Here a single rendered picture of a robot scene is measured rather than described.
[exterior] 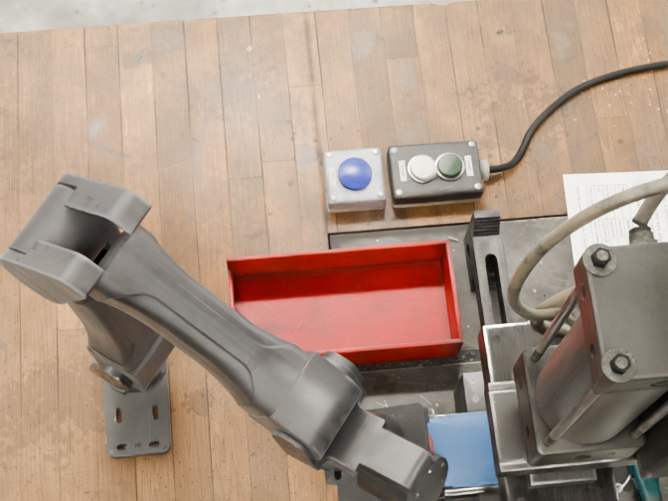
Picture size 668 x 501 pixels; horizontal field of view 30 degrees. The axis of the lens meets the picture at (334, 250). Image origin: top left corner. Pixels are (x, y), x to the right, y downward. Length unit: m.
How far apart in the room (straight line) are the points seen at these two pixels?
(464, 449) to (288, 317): 0.26
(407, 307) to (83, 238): 0.50
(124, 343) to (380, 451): 0.28
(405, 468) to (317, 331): 0.39
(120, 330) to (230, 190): 0.35
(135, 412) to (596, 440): 0.57
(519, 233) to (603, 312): 0.68
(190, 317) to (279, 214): 0.49
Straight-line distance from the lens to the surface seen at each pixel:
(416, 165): 1.45
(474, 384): 1.32
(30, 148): 1.53
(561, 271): 1.47
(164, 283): 0.99
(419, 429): 1.18
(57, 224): 1.03
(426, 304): 1.43
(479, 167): 1.47
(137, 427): 1.39
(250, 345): 1.01
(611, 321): 0.80
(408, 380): 1.40
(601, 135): 1.55
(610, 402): 0.89
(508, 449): 1.11
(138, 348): 1.23
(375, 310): 1.42
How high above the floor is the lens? 2.26
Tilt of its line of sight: 70 degrees down
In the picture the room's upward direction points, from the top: 4 degrees clockwise
